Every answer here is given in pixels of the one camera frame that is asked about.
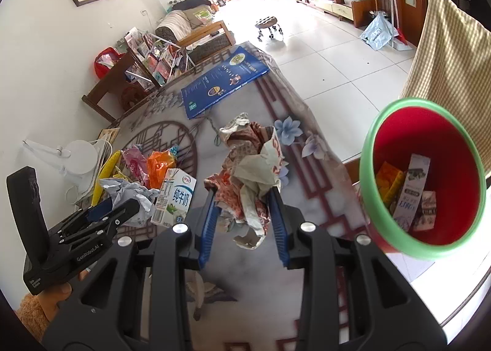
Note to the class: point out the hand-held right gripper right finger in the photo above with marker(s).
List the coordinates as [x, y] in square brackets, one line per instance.
[278, 220]

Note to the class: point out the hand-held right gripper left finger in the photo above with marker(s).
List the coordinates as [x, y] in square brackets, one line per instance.
[209, 220]

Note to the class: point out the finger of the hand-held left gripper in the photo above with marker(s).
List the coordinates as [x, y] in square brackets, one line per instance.
[122, 211]
[101, 208]

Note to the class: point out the white paper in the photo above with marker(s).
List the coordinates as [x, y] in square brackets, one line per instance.
[130, 192]

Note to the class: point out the white blue milk carton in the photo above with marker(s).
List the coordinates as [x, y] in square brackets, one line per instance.
[176, 197]

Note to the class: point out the pink snack bag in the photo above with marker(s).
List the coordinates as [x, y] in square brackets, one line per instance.
[134, 163]

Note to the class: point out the orange snack bag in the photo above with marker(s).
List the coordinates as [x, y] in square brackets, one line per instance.
[161, 169]

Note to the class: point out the patterned paper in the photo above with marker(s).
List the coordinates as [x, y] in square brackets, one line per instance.
[245, 167]

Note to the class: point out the orange yellow carton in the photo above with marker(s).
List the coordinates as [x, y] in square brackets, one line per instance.
[387, 180]

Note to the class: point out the tall white blue box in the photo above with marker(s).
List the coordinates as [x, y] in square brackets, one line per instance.
[412, 190]

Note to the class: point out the small brown white carton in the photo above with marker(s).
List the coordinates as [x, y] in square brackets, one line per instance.
[425, 211]

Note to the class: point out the red bin with green rim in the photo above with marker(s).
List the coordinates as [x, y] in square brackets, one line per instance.
[452, 136]

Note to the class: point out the person's left hand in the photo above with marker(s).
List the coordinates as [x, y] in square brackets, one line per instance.
[57, 295]

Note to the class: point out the white desk lamp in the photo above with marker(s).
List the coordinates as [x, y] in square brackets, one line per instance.
[80, 159]

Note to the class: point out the yellow flat board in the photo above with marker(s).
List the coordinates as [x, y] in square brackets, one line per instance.
[109, 135]

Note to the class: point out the patterned tablecloth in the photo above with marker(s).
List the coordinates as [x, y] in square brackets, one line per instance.
[245, 297]

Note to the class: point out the dark wooden chair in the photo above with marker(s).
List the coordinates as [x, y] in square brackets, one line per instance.
[107, 82]

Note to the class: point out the blue flat box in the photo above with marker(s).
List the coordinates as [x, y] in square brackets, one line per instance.
[222, 82]

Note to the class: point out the red bag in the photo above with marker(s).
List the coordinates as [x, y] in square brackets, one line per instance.
[105, 63]

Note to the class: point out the magazine rack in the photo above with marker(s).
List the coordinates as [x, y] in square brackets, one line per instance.
[157, 59]

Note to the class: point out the wooden coffee table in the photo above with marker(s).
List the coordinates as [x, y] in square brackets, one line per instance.
[211, 38]

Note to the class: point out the sofa with blankets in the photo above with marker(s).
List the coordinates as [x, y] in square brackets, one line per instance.
[180, 21]

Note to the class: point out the tufted stool on wheels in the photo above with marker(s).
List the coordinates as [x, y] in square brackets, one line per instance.
[266, 22]

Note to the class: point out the pale blue plastic bag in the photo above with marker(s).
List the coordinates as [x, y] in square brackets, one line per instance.
[378, 32]

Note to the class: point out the broom with dustpan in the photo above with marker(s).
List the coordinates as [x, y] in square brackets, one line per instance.
[399, 38]

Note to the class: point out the long television cabinet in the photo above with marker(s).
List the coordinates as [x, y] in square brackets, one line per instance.
[337, 2]

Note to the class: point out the beige checkered cloth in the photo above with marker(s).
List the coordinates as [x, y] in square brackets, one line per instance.
[452, 48]

